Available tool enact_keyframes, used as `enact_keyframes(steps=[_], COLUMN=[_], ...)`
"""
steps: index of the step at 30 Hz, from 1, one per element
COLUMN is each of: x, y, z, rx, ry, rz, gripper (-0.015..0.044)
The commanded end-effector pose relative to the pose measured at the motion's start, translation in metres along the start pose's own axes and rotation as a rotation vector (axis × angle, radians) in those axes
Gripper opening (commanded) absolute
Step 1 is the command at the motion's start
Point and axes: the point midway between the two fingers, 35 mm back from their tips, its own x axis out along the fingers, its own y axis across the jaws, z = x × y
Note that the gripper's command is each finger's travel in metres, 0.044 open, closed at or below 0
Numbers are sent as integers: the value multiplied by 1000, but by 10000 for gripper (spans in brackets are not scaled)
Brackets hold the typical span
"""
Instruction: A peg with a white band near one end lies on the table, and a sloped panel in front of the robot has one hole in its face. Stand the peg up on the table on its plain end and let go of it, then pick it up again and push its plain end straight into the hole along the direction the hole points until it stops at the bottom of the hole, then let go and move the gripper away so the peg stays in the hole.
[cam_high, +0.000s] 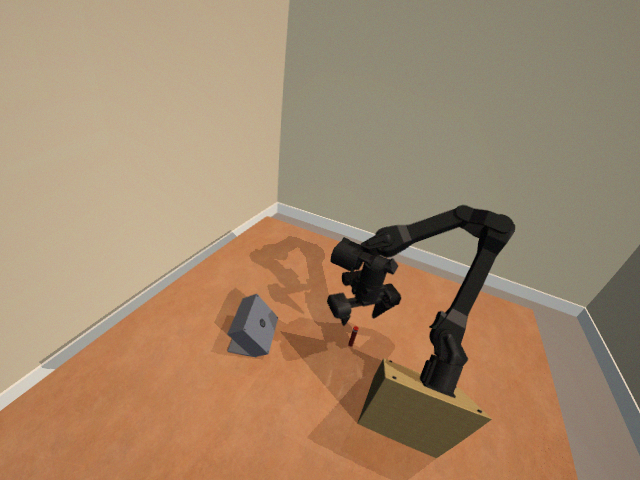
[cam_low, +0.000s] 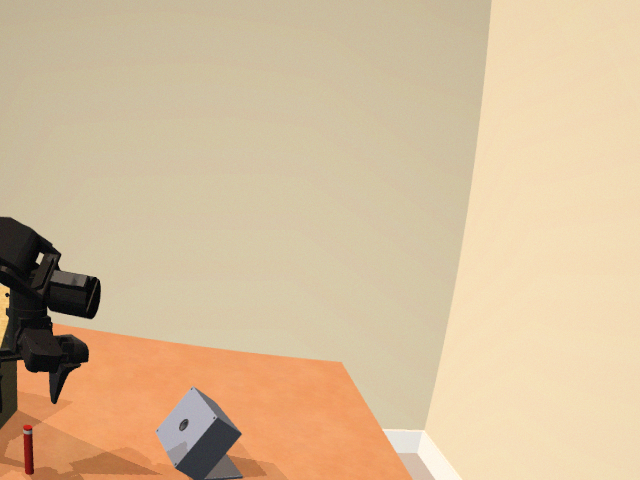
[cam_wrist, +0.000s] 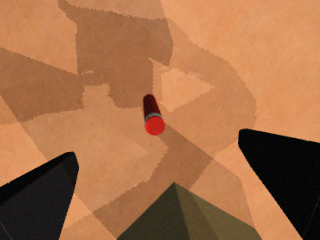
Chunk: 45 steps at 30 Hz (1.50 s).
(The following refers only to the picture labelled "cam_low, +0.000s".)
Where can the red peg with white band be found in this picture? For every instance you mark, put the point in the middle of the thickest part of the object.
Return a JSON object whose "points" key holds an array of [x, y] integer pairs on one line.
{"points": [[28, 449]]}

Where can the grey metal panel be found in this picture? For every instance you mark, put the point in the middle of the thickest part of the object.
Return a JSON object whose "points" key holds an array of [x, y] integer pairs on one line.
{"points": [[196, 436]]}

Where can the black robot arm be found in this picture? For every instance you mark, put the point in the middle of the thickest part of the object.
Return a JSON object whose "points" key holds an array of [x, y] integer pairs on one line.
{"points": [[34, 287]]}

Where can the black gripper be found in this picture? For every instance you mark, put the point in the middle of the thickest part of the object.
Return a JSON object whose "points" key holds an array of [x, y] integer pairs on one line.
{"points": [[35, 320]]}

